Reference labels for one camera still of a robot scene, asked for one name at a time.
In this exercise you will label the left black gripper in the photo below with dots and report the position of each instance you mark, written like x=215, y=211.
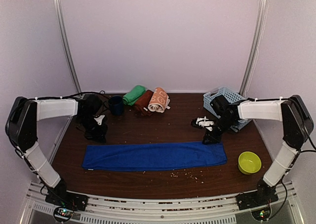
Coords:
x=99, y=137

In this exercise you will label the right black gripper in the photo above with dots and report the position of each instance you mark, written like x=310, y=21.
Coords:
x=215, y=139

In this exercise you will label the blue towel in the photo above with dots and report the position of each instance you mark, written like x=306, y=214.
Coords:
x=153, y=157

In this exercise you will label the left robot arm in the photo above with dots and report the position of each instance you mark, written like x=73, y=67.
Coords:
x=23, y=130

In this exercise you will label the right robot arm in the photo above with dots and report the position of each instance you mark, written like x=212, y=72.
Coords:
x=285, y=118

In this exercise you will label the dark blue mug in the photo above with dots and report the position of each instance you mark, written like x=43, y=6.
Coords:
x=115, y=104

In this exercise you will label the yellow-green bowl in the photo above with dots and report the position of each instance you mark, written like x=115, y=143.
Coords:
x=249, y=163

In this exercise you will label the green rolled towel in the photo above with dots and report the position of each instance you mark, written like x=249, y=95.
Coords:
x=131, y=97

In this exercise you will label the light blue plastic basket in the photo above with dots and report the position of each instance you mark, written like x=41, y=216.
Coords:
x=222, y=92

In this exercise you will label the brown rolled towel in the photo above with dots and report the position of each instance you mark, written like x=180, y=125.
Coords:
x=141, y=104

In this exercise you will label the orange patterned rolled towel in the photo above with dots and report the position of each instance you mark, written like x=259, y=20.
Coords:
x=159, y=101

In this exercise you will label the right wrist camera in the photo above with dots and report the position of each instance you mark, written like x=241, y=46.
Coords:
x=202, y=122

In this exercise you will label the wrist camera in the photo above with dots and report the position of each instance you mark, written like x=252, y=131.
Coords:
x=100, y=119
x=202, y=122

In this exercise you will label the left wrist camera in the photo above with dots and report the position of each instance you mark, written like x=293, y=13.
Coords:
x=100, y=119

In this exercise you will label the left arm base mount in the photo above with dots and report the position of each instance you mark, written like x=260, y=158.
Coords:
x=65, y=209

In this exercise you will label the front aluminium rail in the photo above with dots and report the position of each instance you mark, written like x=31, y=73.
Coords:
x=221, y=209

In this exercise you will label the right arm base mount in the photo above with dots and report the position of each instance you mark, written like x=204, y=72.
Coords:
x=256, y=203

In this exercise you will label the right aluminium frame post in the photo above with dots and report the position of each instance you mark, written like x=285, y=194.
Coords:
x=254, y=50

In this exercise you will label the aluminium frame post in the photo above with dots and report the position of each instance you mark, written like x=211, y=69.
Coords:
x=65, y=44
x=254, y=50

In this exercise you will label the left aluminium frame post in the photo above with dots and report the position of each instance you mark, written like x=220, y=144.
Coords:
x=65, y=44

